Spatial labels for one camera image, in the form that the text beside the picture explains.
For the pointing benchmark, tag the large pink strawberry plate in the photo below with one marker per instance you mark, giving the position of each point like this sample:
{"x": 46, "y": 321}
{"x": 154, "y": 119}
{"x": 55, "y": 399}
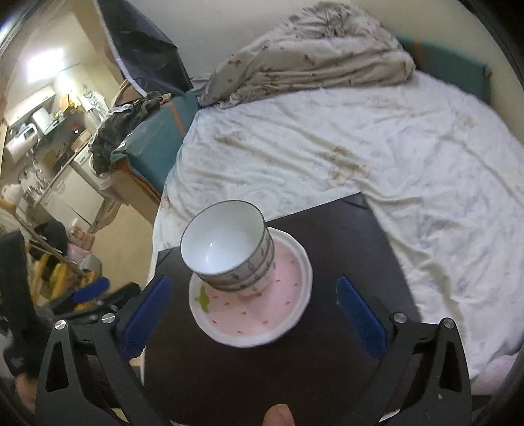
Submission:
{"x": 245, "y": 343}

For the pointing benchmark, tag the ceiling light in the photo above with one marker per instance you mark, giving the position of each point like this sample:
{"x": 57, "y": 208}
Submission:
{"x": 41, "y": 61}

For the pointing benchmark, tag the pink dotted cushion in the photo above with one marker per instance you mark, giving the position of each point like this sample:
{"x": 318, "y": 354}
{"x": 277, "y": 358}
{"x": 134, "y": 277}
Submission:
{"x": 499, "y": 368}

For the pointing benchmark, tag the white wall cabinet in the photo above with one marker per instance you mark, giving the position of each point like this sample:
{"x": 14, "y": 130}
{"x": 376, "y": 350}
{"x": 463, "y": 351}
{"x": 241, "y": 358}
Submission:
{"x": 28, "y": 102}

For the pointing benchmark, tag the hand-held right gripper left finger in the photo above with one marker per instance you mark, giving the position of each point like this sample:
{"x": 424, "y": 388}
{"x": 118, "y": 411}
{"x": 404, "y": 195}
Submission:
{"x": 147, "y": 315}

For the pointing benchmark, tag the person's right hand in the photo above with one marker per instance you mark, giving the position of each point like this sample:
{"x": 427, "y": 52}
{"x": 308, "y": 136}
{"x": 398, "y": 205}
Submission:
{"x": 279, "y": 415}

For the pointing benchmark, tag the yellow frame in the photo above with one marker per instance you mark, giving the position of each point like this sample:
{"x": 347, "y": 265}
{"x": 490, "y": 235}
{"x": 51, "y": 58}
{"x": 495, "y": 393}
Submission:
{"x": 45, "y": 266}

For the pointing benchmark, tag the white printed bed sheet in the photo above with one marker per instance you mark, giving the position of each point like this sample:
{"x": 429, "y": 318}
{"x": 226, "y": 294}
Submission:
{"x": 409, "y": 164}

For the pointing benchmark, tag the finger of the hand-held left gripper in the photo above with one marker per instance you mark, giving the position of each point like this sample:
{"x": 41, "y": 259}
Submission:
{"x": 90, "y": 288}
{"x": 118, "y": 297}

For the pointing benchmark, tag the white kitchen cabinet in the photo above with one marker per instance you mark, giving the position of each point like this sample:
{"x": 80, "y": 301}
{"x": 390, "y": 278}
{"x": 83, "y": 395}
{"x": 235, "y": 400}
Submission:
{"x": 69, "y": 192}

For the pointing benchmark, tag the dark clothes pile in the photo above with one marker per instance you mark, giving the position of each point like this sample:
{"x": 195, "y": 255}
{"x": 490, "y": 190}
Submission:
{"x": 123, "y": 127}

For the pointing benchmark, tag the beige printed duvet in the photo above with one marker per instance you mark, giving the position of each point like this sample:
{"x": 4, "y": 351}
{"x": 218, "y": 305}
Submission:
{"x": 319, "y": 57}

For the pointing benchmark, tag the dark blue hanging cloth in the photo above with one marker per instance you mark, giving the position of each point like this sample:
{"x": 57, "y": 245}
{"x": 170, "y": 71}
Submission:
{"x": 139, "y": 41}

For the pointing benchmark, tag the black board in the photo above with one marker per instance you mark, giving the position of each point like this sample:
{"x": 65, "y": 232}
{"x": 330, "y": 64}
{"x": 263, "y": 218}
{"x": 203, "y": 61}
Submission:
{"x": 348, "y": 245}

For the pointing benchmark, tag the teal padded bed frame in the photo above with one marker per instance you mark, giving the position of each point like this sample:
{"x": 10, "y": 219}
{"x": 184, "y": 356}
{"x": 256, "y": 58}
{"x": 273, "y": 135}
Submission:
{"x": 155, "y": 135}

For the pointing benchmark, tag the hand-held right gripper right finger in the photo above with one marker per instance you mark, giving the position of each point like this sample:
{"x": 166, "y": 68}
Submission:
{"x": 362, "y": 321}

